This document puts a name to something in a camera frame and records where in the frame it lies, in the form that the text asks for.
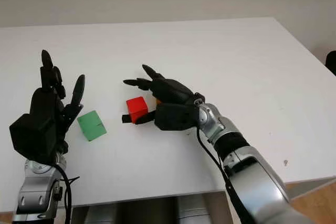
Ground black chair part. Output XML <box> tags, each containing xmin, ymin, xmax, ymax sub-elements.
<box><xmin>325</xmin><ymin>50</ymin><xmax>336</xmax><ymax>77</ymax></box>

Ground red wooden block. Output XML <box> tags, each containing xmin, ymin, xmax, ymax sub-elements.
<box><xmin>126</xmin><ymin>97</ymin><xmax>149</xmax><ymax>124</ymax></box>

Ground grey robot thigh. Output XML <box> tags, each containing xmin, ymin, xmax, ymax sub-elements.
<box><xmin>178</xmin><ymin>195</ymin><xmax>211</xmax><ymax>224</ymax></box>
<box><xmin>86</xmin><ymin>204</ymin><xmax>119</xmax><ymax>224</ymax></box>

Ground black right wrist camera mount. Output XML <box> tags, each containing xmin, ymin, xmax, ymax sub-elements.
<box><xmin>154</xmin><ymin>103</ymin><xmax>200</xmax><ymax>131</ymax></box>

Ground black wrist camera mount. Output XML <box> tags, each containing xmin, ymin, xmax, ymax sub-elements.
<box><xmin>154</xmin><ymin>103</ymin><xmax>200</xmax><ymax>131</ymax></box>
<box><xmin>9</xmin><ymin>113</ymin><xmax>64</xmax><ymax>162</ymax></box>

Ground grey right robot thigh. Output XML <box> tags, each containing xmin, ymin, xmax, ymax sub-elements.
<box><xmin>178</xmin><ymin>195</ymin><xmax>211</xmax><ymax>224</ymax></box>

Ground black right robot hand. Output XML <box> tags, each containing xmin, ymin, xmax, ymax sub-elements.
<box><xmin>123</xmin><ymin>64</ymin><xmax>203</xmax><ymax>125</ymax></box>

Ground white table leg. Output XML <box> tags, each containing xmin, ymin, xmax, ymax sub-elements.
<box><xmin>203</xmin><ymin>191</ymin><xmax>228</xmax><ymax>224</ymax></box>

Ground green wooden block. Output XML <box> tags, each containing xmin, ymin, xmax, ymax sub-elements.
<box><xmin>77</xmin><ymin>110</ymin><xmax>108</xmax><ymax>143</ymax></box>

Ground grey left robot thigh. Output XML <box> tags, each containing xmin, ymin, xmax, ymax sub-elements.
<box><xmin>86</xmin><ymin>204</ymin><xmax>119</xmax><ymax>224</ymax></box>

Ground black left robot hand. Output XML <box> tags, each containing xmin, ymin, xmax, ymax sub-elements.
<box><xmin>30</xmin><ymin>49</ymin><xmax>86</xmax><ymax>156</ymax></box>

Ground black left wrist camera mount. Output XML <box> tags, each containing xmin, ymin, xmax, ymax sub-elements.
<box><xmin>9</xmin><ymin>113</ymin><xmax>64</xmax><ymax>162</ymax></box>

